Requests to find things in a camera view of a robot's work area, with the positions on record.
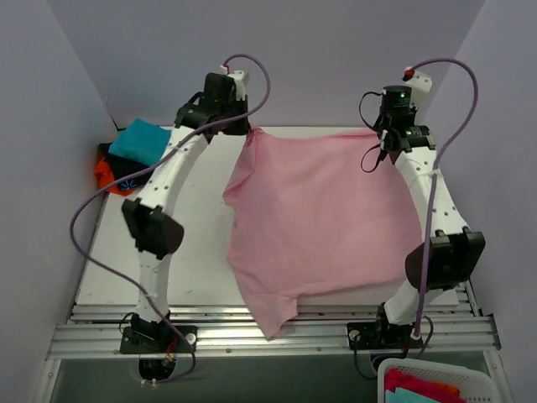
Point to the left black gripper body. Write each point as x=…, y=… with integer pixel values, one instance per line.
x=238, y=124

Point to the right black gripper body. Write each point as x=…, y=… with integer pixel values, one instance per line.
x=387, y=137

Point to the pink t-shirt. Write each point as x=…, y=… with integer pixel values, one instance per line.
x=308, y=221

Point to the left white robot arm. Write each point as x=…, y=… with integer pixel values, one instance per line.
x=149, y=218

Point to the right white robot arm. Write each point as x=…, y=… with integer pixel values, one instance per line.
x=449, y=250

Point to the teal folded t-shirt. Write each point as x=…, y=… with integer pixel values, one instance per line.
x=142, y=142

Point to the black folded t-shirt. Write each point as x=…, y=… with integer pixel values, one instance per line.
x=103, y=151

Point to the orange folded t-shirt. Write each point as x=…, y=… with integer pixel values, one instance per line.
x=107, y=171

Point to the red shirt in basket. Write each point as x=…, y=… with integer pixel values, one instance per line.
x=396, y=379

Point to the teal shirt in basket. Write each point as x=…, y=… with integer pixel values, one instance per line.
x=401, y=395

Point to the orange shirt in basket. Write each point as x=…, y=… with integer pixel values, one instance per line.
x=448, y=388

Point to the white laundry basket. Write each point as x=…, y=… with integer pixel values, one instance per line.
x=473, y=385

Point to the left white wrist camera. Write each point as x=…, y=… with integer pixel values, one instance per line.
x=240, y=78

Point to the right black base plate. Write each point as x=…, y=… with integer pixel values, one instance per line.
x=377, y=336

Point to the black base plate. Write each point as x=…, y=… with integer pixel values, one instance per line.
x=163, y=341
x=377, y=336

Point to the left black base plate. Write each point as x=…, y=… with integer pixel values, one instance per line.
x=163, y=341

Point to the aluminium rail frame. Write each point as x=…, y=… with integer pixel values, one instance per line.
x=203, y=293

